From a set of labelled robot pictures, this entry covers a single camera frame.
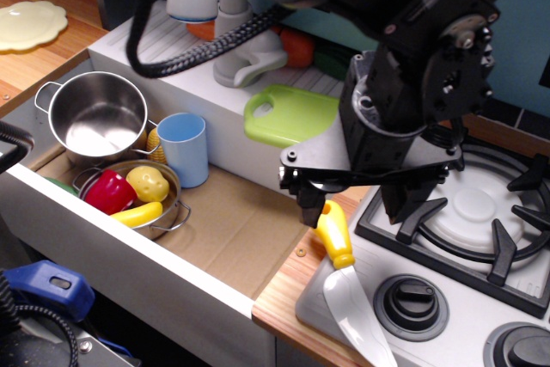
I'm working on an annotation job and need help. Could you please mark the yellow handled toy knife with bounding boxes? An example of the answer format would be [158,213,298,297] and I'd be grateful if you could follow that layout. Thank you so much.
[314,200,397,366]

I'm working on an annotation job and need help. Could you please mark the dark green toy item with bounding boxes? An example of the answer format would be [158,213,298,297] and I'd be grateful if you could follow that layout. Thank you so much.
[313,41,362,81]

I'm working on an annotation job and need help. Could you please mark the small steel pot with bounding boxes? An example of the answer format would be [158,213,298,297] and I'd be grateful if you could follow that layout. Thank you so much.
[72,160,191,240]

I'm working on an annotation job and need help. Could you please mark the green toy vegetable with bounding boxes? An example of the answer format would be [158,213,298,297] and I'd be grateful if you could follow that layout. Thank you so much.
[46,177,78,196]

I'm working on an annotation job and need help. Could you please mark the yellow toy corn cob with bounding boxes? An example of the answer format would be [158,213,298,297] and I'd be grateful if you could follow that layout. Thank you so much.
[146,127,168,164]

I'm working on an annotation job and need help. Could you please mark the blue clamp handle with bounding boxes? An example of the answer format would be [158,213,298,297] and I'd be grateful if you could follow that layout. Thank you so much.
[3,260,95,322]

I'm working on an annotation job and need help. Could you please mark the light blue plastic cup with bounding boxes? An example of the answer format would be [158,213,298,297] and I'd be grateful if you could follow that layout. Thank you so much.
[157,113,209,188]

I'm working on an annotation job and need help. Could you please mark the large steel pot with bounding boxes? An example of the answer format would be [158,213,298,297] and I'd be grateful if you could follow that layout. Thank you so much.
[34,71,154,166]

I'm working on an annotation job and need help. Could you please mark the white toy sink basin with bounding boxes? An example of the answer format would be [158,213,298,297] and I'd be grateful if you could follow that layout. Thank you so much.
[1,23,342,366]

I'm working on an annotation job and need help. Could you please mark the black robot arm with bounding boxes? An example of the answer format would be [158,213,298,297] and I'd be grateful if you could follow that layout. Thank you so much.
[273,0,499,227]

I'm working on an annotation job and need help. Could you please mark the black braided cable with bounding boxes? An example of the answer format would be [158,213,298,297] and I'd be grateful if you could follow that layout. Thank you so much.
[125,0,297,79]

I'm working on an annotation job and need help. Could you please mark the yellow toy banana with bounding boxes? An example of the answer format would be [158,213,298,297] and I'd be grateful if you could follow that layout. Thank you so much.
[111,201,163,228]

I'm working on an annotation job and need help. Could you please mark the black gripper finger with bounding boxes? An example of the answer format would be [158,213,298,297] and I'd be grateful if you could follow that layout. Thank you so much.
[381,182,435,224]
[296,182,325,228]

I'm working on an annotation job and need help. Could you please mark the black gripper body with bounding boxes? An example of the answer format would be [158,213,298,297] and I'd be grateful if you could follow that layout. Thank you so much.
[278,51,464,195]

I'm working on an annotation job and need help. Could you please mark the cream scalloped plate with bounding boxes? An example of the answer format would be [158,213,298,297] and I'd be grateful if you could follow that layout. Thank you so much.
[1,1,68,52]

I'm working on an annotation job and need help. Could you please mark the red toy bell pepper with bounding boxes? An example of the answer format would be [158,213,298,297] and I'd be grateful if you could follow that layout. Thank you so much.
[83,169,138,215]

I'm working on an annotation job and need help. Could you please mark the black stove knob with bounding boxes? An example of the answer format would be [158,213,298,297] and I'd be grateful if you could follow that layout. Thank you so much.
[373,274,450,342]
[483,322,549,367]

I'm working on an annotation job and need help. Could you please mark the teal plastic bin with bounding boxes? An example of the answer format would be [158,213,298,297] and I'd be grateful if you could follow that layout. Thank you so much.
[275,0,549,115]

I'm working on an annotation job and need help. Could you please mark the grey toy stove top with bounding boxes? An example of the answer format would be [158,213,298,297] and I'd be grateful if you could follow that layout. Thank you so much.
[294,134,550,367]

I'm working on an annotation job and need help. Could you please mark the grey toy faucet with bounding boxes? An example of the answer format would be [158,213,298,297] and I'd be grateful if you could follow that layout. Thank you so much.
[212,0,289,89]

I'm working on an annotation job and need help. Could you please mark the green plastic cutting board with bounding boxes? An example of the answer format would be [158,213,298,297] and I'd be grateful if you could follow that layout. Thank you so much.
[243,84,339,148]

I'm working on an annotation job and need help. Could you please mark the black stove burner grate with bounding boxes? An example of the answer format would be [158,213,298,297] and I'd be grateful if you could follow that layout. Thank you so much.
[356,140,549,319]

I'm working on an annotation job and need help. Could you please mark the orange toy carrot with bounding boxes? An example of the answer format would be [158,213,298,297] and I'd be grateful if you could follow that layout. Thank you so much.
[186,21,315,69]

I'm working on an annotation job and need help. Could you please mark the yellow toy potato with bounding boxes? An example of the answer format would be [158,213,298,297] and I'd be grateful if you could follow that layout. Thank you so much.
[125,166,170,203]

